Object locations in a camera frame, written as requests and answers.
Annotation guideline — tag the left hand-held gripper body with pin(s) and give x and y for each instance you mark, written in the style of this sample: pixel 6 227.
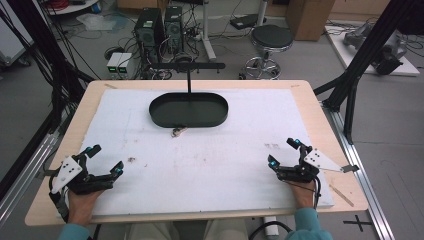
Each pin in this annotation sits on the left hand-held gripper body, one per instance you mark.
pixel 66 171

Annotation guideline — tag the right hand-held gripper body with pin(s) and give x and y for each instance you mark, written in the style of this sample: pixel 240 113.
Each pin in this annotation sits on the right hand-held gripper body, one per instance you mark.
pixel 320 160

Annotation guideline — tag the person's left hand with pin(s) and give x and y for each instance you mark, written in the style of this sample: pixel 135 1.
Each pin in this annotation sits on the person's left hand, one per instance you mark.
pixel 81 206

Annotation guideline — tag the person's right hand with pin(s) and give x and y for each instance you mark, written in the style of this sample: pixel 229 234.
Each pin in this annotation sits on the person's right hand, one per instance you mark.
pixel 304 196

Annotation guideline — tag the thin wooden stick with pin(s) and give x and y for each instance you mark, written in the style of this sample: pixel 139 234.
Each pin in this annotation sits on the thin wooden stick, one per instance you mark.
pixel 341 195

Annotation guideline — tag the wooden table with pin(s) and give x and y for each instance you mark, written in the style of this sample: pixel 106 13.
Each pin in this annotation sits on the wooden table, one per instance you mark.
pixel 320 110

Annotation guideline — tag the white table leg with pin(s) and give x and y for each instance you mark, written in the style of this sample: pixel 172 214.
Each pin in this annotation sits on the white table leg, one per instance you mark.
pixel 270 226

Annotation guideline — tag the person's legs in beige trousers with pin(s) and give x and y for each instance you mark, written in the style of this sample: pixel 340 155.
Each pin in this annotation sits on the person's legs in beige trousers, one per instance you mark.
pixel 153 230

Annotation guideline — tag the black tape cross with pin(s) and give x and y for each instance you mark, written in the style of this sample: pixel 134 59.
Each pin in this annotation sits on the black tape cross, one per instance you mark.
pixel 357 222

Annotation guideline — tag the small metal trinket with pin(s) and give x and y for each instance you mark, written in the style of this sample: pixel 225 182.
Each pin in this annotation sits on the small metal trinket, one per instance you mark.
pixel 179 131

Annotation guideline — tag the white foam board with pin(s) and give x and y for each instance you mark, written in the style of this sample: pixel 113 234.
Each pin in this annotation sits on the white foam board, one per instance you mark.
pixel 200 166

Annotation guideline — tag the white power supply box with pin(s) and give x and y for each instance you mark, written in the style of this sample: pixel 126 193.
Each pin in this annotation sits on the white power supply box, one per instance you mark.
pixel 126 65
pixel 113 65

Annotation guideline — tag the black stand with oval tray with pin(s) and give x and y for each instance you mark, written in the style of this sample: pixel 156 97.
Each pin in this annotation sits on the black stand with oval tray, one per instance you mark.
pixel 188 110

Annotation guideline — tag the white floor platform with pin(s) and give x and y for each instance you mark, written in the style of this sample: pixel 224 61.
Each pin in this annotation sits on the white floor platform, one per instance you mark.
pixel 343 53

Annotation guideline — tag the black round stool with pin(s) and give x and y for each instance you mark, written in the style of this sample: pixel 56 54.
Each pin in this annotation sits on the black round stool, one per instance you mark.
pixel 271 38

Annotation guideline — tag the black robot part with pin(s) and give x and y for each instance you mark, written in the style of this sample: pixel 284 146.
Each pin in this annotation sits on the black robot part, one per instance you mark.
pixel 388 60

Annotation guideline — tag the grey robot part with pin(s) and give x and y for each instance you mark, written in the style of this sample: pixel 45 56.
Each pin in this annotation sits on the grey robot part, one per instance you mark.
pixel 356 35

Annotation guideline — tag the cardboard box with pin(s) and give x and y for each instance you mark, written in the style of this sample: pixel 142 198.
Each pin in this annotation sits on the cardboard box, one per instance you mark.
pixel 310 18

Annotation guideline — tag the clear plastic bag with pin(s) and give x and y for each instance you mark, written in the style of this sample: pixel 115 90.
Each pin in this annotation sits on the clear plastic bag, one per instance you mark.
pixel 100 21

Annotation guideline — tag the black computer tower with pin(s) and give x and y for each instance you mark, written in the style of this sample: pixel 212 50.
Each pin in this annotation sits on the black computer tower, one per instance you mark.
pixel 174 28
pixel 148 33

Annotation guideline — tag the black flat device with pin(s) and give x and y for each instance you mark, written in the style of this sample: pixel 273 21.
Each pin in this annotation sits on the black flat device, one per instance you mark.
pixel 246 21

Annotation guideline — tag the white desk leg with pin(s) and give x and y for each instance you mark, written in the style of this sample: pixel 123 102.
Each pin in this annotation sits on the white desk leg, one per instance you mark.
pixel 207 33

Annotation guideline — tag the white round table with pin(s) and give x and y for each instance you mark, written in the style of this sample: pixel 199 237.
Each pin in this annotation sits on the white round table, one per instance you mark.
pixel 73 6

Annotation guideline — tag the aluminium rail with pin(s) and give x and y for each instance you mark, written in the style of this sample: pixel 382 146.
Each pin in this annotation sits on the aluminium rail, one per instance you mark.
pixel 23 176
pixel 363 173

